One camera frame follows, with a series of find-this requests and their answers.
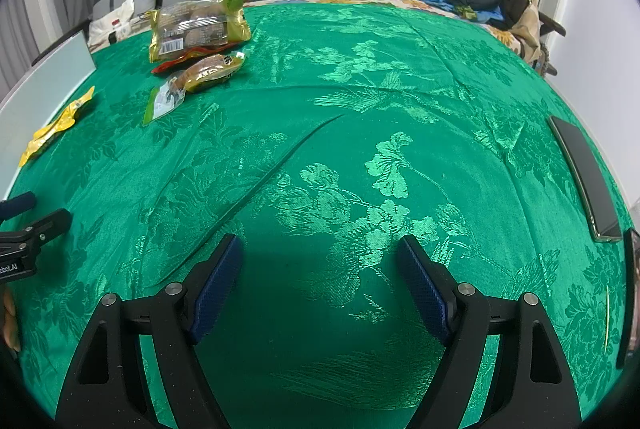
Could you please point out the white side panel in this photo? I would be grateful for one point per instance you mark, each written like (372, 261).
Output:
(50, 74)

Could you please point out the large gold green snack packet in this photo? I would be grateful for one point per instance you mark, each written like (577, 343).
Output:
(200, 26)

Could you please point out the green white snack packet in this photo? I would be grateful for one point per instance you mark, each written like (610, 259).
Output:
(160, 104)

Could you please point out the flat red snack packet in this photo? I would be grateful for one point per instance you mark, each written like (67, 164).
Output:
(167, 67)

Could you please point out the black smartphone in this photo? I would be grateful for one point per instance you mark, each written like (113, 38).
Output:
(585, 174)

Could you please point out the dark framed tablet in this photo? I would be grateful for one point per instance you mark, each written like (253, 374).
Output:
(632, 289)

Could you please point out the dark wooden chair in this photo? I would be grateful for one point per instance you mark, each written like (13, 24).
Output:
(552, 25)

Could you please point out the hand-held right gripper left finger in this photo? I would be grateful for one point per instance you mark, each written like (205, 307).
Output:
(217, 289)

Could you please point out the green brocade bedspread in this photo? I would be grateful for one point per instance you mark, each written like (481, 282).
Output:
(350, 74)

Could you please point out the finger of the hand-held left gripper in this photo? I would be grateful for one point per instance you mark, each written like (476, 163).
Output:
(47, 224)
(17, 205)

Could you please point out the plain yellow snack packet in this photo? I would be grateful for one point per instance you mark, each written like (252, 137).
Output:
(55, 126)

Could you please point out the white plastic bag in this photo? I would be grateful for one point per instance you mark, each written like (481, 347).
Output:
(112, 21)

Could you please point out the thin yellow stick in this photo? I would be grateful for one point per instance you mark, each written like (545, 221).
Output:
(606, 319)

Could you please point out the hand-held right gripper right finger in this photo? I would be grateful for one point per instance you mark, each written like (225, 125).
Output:
(425, 284)

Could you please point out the person's left hand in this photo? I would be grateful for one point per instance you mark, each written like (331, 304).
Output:
(9, 319)

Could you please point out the clear chicken leg packet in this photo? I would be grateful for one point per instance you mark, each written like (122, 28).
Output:
(210, 71)

